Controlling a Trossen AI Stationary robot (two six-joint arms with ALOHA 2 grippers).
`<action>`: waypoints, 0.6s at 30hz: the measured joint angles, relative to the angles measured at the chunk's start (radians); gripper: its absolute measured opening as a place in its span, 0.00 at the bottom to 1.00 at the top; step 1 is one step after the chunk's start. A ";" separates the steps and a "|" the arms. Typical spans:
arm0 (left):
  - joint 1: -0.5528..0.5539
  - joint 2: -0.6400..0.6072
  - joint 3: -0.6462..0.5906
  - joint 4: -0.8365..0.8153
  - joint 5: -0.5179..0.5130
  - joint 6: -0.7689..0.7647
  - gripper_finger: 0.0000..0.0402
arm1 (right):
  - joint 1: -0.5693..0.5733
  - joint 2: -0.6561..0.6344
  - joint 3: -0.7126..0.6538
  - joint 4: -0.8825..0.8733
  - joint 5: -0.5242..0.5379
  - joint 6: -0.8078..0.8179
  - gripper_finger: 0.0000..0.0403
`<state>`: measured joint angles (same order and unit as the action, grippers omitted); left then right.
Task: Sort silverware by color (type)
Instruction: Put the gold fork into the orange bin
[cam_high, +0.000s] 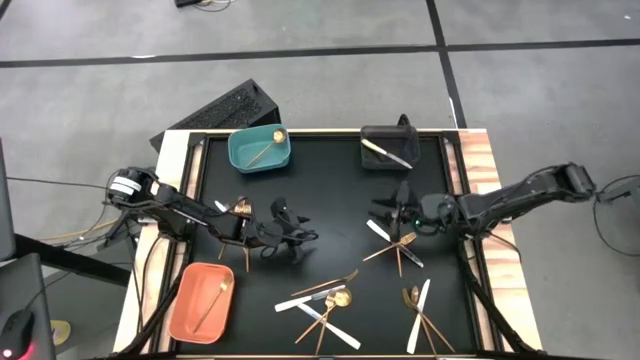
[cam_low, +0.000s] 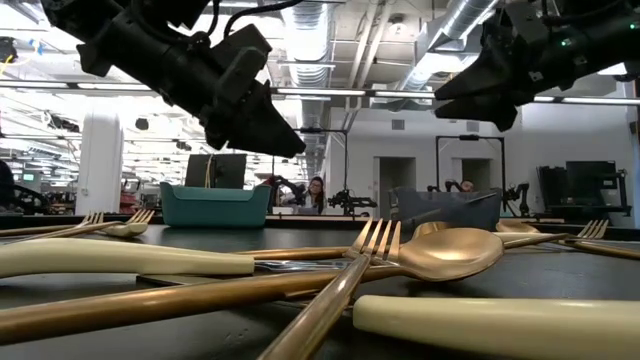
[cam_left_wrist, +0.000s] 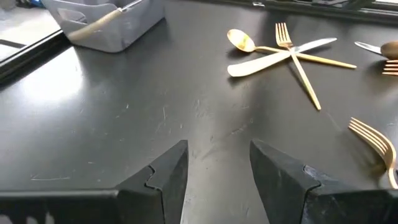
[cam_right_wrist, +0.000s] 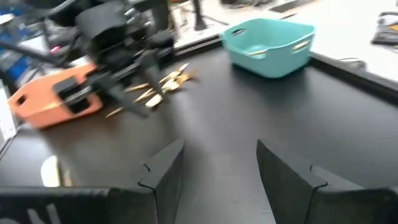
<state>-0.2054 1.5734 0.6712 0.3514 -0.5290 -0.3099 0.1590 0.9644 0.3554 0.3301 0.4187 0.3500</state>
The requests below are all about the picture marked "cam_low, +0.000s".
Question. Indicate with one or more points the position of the person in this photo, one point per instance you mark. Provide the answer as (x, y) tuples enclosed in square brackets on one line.
[(315, 192), (467, 186)]

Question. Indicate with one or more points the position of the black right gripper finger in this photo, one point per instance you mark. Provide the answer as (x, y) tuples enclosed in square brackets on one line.
[(485, 80), (485, 112)]

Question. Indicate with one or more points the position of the red background object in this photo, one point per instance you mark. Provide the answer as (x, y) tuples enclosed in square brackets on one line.
[(130, 195)]

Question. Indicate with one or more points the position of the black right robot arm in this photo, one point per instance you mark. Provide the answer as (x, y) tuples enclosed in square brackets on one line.
[(620, 45)]

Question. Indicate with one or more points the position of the round ceiling fixture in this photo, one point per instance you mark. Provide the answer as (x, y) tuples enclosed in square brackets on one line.
[(397, 25)]

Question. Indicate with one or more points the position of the black gantry frame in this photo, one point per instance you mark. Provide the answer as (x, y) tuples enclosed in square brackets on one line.
[(470, 137), (325, 130)]

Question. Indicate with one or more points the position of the black monitor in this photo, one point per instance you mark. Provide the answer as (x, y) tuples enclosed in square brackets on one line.
[(225, 170)]

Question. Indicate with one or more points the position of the black table border frame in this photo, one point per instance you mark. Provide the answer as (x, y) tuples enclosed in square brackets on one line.
[(30, 220)]

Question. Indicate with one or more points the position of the silver ventilation duct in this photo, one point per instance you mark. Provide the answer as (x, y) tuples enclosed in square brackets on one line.
[(307, 40), (460, 20)]

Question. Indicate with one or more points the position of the long ceiling light rail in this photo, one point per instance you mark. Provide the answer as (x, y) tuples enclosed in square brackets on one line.
[(325, 92)]

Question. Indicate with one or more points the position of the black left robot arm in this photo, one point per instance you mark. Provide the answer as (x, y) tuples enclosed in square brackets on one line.
[(110, 30)]

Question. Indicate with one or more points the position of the background black robot arm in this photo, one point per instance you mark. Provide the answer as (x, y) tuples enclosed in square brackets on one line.
[(350, 201), (290, 190), (30, 200), (520, 192)]

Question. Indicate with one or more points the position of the dark grey plastic bin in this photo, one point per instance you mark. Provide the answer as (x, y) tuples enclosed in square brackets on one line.
[(470, 215)]

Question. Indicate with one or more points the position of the white pillar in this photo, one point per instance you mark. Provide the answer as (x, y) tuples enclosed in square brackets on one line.
[(100, 170)]

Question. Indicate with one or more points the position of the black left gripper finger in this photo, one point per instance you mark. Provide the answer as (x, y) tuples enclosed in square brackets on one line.
[(220, 134), (270, 135)]

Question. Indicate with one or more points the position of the black equipment rack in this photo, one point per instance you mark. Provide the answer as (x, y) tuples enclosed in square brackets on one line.
[(590, 180)]

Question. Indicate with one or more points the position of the green exit sign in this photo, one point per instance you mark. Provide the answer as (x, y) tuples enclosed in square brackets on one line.
[(28, 177)]

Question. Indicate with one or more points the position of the teal plastic bin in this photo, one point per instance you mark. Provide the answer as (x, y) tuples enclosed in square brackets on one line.
[(212, 207)]

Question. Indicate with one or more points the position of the small black ceiling dome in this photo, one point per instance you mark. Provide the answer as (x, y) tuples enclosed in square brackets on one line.
[(142, 124)]

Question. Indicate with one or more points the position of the gold spoon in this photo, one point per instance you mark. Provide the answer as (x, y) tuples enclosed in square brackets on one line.
[(450, 252), (125, 230), (517, 227), (430, 229)]

